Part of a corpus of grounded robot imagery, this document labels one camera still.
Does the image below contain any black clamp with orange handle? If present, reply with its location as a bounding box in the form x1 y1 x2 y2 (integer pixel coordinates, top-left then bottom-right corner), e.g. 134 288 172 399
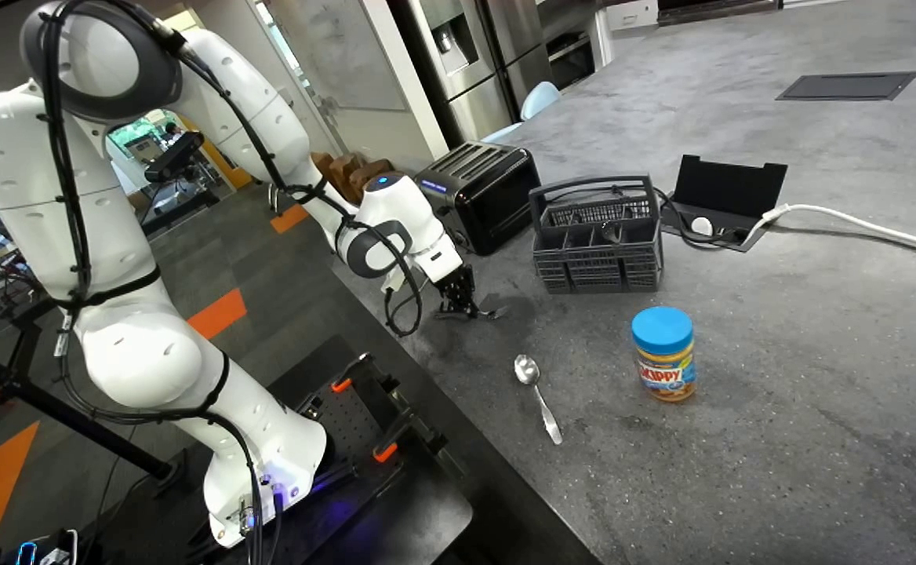
364 403 433 469
323 348 376 403

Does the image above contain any silver metal spoon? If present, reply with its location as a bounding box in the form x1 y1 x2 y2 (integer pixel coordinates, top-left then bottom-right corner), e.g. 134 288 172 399
509 350 567 448

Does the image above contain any black robot mount platform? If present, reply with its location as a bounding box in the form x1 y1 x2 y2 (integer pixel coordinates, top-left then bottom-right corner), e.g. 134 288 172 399
108 333 484 565

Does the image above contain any brown wooden chair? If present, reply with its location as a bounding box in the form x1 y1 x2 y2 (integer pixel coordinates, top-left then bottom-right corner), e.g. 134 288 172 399
311 150 398 207

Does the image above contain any light blue chair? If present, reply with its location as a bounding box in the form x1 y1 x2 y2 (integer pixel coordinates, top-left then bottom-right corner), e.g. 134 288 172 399
477 78 565 147

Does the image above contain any dark countertop vent grate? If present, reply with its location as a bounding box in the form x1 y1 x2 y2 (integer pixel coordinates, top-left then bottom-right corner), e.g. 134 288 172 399
775 69 916 102

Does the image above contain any black open box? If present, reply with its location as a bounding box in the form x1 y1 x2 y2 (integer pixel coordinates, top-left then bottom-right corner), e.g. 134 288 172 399
672 150 790 252

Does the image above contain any peanut butter jar blue lid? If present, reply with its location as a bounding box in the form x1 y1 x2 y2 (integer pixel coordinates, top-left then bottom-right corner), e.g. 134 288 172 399
627 305 700 409

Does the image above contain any white power cable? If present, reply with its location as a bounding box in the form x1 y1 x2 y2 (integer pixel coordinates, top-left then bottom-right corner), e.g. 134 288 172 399
736 200 916 264

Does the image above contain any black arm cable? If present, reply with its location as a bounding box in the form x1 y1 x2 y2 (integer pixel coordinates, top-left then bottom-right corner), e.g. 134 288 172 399
30 0 431 565

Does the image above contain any grey plastic cutlery stand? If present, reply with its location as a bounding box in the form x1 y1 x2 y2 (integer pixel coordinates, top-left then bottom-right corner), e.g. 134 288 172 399
527 171 672 294

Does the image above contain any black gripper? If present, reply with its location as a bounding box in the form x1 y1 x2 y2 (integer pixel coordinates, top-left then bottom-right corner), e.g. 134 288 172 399
437 259 480 320

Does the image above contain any black tripod stand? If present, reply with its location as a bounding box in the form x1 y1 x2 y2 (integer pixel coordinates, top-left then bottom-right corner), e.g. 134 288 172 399
0 338 181 479

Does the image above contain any stainless steel refrigerator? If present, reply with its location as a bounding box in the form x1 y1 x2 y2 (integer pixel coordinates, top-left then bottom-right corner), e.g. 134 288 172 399
388 0 604 145

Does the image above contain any black and silver toaster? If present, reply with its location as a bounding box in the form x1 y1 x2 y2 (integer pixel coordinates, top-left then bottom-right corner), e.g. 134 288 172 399
415 142 544 259

